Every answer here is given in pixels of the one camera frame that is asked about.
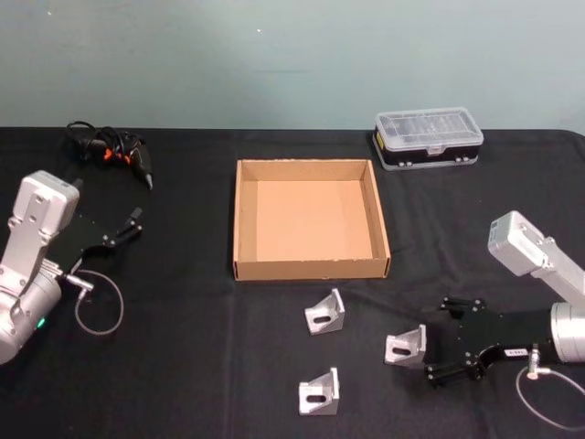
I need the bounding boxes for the black corded tool orange parts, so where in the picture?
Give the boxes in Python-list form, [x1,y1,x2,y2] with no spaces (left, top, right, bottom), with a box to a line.
[62,120,156,191]

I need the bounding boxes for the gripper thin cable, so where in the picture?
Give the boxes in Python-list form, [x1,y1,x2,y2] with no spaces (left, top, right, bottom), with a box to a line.
[67,269,126,338]
[516,346,585,432]

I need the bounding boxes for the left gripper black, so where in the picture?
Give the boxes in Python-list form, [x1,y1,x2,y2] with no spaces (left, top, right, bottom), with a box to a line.
[48,177,144,274]

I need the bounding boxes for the black table cloth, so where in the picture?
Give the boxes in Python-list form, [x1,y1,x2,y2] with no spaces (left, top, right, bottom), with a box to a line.
[0,124,585,439]

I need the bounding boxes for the shallow brown cardboard tray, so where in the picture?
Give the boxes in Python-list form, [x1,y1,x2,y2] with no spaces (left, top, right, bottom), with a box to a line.
[232,157,392,282]

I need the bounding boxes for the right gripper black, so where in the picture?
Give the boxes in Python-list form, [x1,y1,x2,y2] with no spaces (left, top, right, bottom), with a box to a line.
[424,295,555,391]

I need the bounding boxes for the silver metal angle bracket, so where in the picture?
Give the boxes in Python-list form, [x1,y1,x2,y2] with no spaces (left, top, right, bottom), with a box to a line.
[297,366,341,417]
[383,324,428,369]
[303,287,347,337]

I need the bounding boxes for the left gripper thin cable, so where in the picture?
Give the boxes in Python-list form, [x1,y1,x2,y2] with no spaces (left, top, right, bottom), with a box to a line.
[67,269,126,338]

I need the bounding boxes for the right gripper thin cable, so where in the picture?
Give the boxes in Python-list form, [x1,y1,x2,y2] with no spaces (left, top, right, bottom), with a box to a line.
[516,346,585,432]

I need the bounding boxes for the clear plastic case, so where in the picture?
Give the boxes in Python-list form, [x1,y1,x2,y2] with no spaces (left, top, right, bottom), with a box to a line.
[373,107,485,173]

